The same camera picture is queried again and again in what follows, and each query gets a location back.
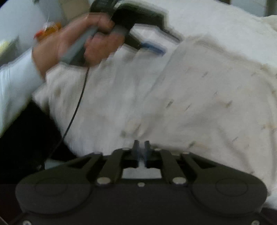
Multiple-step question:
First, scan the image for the beige patterned garment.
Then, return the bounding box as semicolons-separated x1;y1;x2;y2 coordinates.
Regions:
125;37;276;194

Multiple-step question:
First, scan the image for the person's white sleeved forearm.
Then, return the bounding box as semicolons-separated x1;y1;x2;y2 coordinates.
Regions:
1;49;44;134

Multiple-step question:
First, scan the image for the person's left hand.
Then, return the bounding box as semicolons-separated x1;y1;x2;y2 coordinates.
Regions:
32;13;126;75

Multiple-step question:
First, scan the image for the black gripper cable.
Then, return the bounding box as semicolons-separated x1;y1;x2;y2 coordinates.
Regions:
61;66;90;140

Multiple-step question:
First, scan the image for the white fluffy bed blanket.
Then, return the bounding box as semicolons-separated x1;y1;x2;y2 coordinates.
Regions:
32;0;277;208

